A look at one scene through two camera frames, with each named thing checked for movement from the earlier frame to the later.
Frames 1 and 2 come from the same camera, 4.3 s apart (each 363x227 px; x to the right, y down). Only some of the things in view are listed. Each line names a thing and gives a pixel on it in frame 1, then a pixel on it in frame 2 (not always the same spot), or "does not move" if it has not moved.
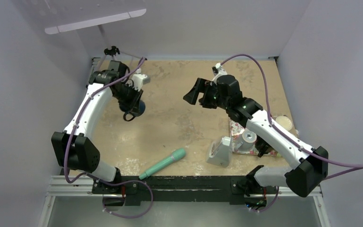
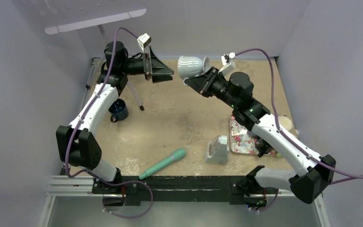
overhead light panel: [58, 15] does not move
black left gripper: [132, 104] → [152, 67]
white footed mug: [244, 142] → [189, 66]
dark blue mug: [139, 110] → [120, 110]
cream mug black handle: [285, 121] does not move
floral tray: [236, 129] does not move
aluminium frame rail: [82, 187] does not move
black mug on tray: [262, 147] does not move
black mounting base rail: [181, 189] does not move
